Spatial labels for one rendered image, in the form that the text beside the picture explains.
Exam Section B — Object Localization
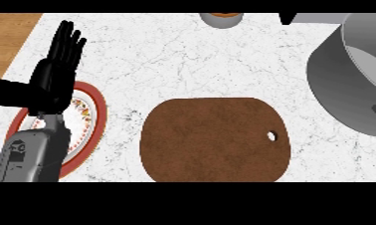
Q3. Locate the grey metal pot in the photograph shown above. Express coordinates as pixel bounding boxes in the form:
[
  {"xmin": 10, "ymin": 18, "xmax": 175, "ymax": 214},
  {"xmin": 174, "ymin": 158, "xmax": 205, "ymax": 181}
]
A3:
[{"xmin": 305, "ymin": 13, "xmax": 376, "ymax": 137}]

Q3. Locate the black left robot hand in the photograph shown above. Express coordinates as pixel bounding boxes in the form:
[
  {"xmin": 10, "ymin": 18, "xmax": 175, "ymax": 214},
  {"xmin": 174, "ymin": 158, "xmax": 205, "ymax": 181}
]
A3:
[{"xmin": 0, "ymin": 20, "xmax": 88, "ymax": 117}]

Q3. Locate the red-rimmed patterned plate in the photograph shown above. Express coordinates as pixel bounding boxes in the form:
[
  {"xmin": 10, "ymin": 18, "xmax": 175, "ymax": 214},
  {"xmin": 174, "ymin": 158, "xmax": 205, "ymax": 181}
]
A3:
[{"xmin": 4, "ymin": 81, "xmax": 109, "ymax": 180}]

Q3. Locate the black and grey appliance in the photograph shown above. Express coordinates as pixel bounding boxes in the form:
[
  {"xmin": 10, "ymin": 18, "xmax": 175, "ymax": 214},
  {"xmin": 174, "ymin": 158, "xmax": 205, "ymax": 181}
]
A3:
[{"xmin": 277, "ymin": 13, "xmax": 352, "ymax": 26}]

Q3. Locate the brown wooden cutting board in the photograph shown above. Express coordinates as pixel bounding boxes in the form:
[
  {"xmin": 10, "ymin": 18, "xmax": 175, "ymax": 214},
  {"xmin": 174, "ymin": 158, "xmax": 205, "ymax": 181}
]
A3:
[{"xmin": 140, "ymin": 97, "xmax": 292, "ymax": 183}]

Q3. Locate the grey can with orange top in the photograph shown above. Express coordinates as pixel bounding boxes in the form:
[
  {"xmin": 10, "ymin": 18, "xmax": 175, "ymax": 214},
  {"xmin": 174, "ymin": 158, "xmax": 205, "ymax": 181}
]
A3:
[{"xmin": 197, "ymin": 13, "xmax": 245, "ymax": 30}]

